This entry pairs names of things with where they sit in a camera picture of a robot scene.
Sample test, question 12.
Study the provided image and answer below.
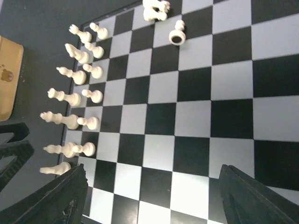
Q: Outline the white king chess piece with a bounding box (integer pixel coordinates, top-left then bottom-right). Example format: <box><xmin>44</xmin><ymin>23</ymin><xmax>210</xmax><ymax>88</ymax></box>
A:
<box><xmin>40</xmin><ymin>111</ymin><xmax>79</xmax><ymax>130</ymax></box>

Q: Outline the white rook chess piece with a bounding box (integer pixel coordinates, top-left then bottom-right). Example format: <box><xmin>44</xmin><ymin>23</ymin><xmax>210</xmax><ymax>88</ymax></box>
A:
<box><xmin>69</xmin><ymin>24</ymin><xmax>92</xmax><ymax>44</ymax></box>

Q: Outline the white pawn chess piece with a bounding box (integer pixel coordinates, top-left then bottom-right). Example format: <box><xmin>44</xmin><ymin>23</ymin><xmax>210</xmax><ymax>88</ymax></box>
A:
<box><xmin>89</xmin><ymin>22</ymin><xmax>108</xmax><ymax>40</ymax></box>

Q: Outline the gold metal tray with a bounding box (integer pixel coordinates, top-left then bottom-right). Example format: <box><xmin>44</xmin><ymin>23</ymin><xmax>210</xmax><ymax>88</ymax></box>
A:
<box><xmin>0</xmin><ymin>36</ymin><xmax>24</xmax><ymax>121</ymax></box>

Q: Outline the white queen chess piece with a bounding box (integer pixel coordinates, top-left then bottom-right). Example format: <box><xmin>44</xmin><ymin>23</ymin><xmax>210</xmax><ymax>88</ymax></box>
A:
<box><xmin>48</xmin><ymin>88</ymin><xmax>81</xmax><ymax>107</ymax></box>

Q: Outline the white bishop chess piece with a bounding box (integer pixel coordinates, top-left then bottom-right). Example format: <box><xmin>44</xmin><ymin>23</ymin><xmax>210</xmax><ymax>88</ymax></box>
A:
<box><xmin>56</xmin><ymin>67</ymin><xmax>86</xmax><ymax>85</ymax></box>

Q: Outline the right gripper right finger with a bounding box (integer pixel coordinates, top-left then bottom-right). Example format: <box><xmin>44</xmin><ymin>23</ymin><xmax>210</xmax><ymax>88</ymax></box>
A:
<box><xmin>219</xmin><ymin>164</ymin><xmax>299</xmax><ymax>224</ymax></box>

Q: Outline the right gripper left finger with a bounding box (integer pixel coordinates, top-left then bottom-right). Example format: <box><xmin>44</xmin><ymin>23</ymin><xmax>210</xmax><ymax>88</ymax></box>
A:
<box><xmin>0</xmin><ymin>164</ymin><xmax>88</xmax><ymax>224</ymax></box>

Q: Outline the white knight chess piece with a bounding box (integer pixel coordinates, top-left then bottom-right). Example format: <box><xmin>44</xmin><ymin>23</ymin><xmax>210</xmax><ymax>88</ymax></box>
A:
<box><xmin>65</xmin><ymin>43</ymin><xmax>89</xmax><ymax>64</ymax></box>

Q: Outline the black and white chessboard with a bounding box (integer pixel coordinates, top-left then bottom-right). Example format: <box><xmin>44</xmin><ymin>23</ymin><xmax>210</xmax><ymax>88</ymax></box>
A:
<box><xmin>64</xmin><ymin>0</ymin><xmax>299</xmax><ymax>224</ymax></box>

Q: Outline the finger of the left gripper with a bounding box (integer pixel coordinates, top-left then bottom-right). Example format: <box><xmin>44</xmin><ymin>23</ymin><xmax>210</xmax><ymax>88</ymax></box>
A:
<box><xmin>0</xmin><ymin>123</ymin><xmax>34</xmax><ymax>190</ymax></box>

